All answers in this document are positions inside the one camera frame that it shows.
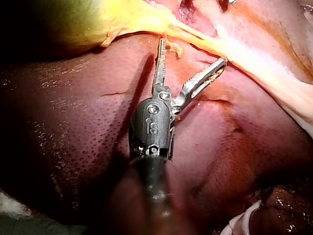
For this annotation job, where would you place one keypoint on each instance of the left arm instrument jaw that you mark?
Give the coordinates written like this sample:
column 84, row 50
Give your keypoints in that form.
column 204, row 77
column 160, row 66

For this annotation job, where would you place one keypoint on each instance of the left arm instrument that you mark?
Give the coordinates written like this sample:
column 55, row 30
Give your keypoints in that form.
column 152, row 122

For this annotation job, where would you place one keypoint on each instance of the dark left arm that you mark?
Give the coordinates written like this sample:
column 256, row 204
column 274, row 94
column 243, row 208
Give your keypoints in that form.
column 152, row 191

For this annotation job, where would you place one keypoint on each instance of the gallbladder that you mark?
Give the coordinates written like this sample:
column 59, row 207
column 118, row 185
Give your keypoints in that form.
column 80, row 22

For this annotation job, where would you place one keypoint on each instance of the thin tube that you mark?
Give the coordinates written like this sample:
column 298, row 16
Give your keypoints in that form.
column 185, row 30

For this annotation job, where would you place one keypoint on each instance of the pale fatty tissue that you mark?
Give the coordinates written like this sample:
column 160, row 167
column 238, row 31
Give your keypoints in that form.
column 269, row 49

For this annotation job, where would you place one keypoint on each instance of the dark red liver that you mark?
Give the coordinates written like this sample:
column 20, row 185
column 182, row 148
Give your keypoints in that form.
column 73, row 110

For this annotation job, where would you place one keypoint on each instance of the white cloth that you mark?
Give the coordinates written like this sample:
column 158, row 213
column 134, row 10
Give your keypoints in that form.
column 14, row 208
column 240, row 218

